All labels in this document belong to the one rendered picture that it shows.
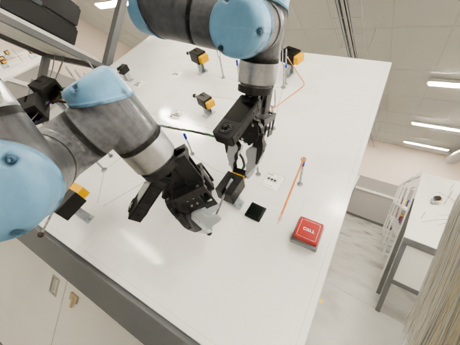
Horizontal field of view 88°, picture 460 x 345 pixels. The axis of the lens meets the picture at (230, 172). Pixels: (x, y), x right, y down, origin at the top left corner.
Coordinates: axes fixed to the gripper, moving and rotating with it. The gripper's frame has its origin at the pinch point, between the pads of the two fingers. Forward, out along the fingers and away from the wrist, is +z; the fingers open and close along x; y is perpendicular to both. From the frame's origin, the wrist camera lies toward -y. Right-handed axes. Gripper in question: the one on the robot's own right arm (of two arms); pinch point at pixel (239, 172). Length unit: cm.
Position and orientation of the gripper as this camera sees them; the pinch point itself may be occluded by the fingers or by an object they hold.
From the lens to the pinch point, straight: 56.6
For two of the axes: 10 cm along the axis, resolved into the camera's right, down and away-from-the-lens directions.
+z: -0.8, 8.4, 5.4
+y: 5.4, -4.2, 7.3
